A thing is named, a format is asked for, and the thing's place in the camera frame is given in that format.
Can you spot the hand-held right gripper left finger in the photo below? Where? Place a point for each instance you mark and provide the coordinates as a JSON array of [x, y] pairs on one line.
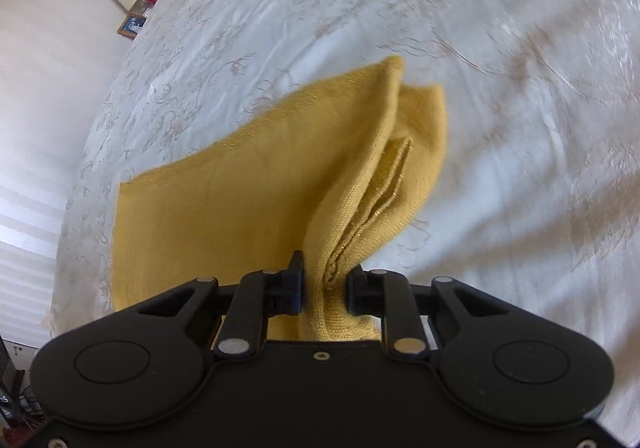
[[298, 285]]

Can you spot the dark clutter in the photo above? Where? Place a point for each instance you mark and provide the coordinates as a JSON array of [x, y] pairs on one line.
[[17, 398]]

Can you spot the white embroidered bedspread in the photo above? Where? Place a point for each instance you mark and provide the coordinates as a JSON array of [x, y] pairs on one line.
[[500, 127]]

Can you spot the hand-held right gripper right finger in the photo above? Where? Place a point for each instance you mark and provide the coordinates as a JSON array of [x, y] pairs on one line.
[[354, 290]]

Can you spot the blue picture in wooden frame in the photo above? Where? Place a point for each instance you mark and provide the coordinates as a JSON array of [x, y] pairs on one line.
[[131, 26]]

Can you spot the yellow knit sweater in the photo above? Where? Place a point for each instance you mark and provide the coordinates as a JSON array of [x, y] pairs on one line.
[[225, 198]]

